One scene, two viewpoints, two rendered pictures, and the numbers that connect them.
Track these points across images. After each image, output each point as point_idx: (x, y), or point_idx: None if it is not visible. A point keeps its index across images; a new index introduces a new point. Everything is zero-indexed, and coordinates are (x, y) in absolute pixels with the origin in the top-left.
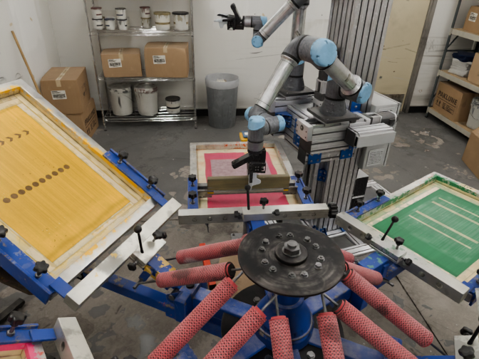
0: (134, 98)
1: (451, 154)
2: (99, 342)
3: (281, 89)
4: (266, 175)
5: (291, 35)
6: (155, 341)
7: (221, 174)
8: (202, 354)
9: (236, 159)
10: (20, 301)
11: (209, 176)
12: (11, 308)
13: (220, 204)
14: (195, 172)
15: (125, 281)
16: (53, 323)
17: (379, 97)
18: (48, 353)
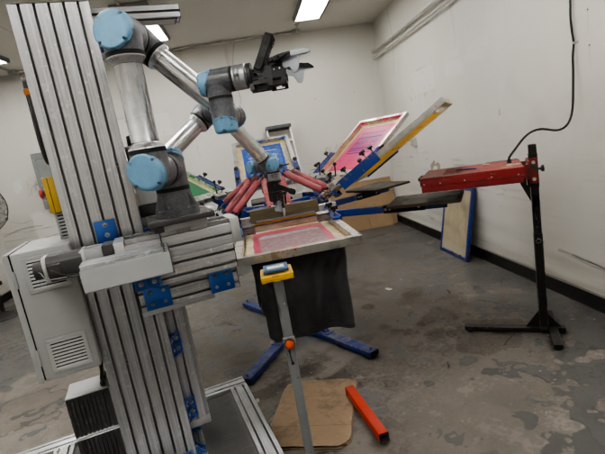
0: None
1: None
2: (442, 345)
3: (204, 208)
4: (268, 207)
5: (154, 120)
6: (392, 354)
7: (313, 234)
8: (346, 355)
9: (291, 188)
10: (555, 342)
11: (326, 231)
12: (555, 338)
13: (310, 224)
14: (338, 222)
15: (356, 208)
16: (501, 346)
17: (37, 242)
18: (478, 333)
